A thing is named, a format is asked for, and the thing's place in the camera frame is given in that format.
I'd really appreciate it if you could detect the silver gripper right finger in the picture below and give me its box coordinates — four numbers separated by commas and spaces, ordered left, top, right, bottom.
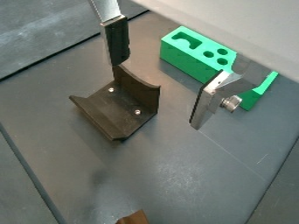
189, 70, 257, 130

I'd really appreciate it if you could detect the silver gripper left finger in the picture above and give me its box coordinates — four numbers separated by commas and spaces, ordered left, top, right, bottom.
88, 0, 132, 67

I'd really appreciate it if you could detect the brown star prism object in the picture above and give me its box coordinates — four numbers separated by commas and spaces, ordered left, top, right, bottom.
116, 210, 149, 224

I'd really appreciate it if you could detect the black curved fixture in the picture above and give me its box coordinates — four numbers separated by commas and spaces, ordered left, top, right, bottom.
69, 65, 160, 141

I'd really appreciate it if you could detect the green shape sorter block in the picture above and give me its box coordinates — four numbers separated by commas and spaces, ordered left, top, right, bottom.
159, 25, 280, 112

